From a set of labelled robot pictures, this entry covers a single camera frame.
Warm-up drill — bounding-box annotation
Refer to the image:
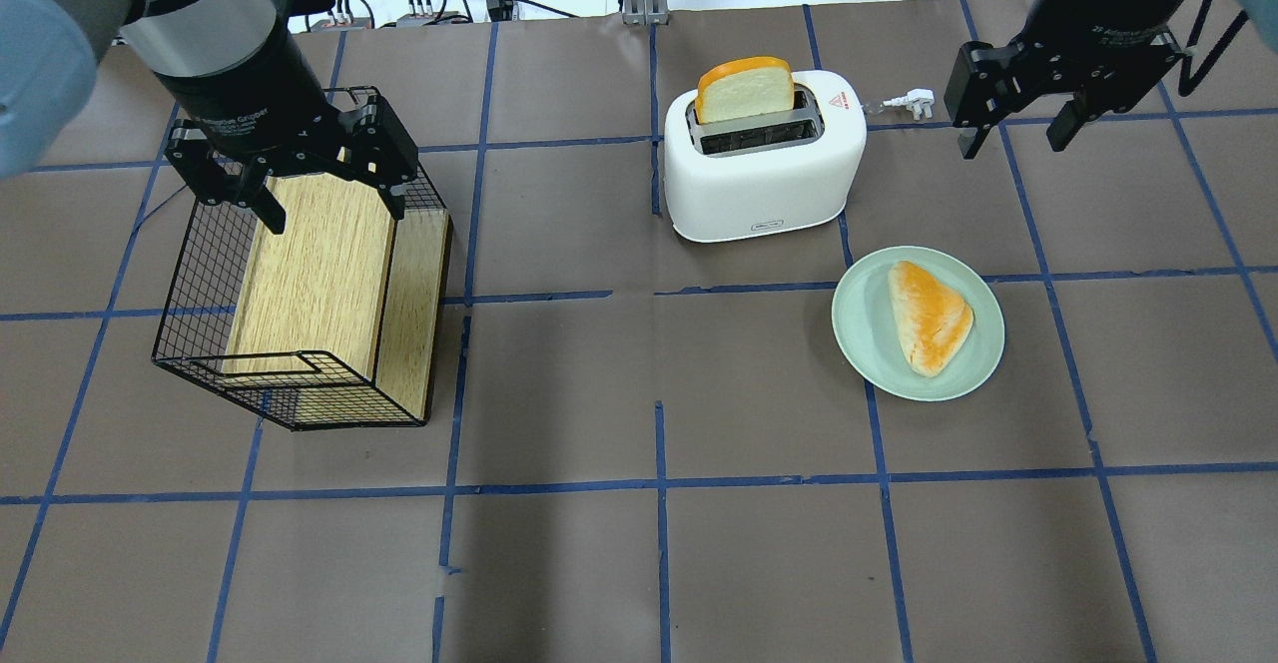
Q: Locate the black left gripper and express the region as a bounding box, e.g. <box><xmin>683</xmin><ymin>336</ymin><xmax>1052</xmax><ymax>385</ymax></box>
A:
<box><xmin>158</xmin><ymin>29</ymin><xmax>420</xmax><ymax>235</ymax></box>

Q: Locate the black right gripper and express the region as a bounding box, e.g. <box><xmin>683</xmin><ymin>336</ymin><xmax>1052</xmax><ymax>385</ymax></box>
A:
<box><xmin>944</xmin><ymin>0</ymin><xmax>1185</xmax><ymax>161</ymax></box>

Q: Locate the white two-slot toaster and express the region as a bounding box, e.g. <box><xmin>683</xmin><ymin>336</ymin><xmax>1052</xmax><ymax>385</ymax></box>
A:
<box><xmin>662</xmin><ymin>70</ymin><xmax>868</xmax><ymax>243</ymax></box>

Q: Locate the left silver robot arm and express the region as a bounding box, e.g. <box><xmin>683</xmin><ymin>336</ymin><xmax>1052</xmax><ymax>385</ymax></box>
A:
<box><xmin>1</xmin><ymin>0</ymin><xmax>428</xmax><ymax>234</ymax></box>

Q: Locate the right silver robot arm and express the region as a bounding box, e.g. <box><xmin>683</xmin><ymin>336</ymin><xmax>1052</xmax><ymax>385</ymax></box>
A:
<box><xmin>944</xmin><ymin>0</ymin><xmax>1275</xmax><ymax>158</ymax></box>

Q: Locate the bread slice in toaster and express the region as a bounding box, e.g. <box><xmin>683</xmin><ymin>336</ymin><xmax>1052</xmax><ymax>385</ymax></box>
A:
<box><xmin>694</xmin><ymin>55</ymin><xmax>795</xmax><ymax>125</ymax></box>

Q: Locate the triangular orange bread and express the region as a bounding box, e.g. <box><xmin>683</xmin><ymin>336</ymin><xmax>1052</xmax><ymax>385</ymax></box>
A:
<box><xmin>889</xmin><ymin>261</ymin><xmax>975</xmax><ymax>378</ymax></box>

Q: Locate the light green plate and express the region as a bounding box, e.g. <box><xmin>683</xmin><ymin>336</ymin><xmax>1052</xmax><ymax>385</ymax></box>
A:
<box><xmin>832</xmin><ymin>247</ymin><xmax>1005</xmax><ymax>400</ymax></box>

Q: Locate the white toaster power cable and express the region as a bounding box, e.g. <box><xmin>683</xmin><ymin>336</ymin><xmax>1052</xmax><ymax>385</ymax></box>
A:
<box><xmin>861</xmin><ymin>88</ymin><xmax>937</xmax><ymax>123</ymax></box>

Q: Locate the black wire basket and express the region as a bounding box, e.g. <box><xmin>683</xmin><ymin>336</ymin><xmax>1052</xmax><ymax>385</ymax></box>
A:
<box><xmin>152</xmin><ymin>86</ymin><xmax>451</xmax><ymax>431</ymax></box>

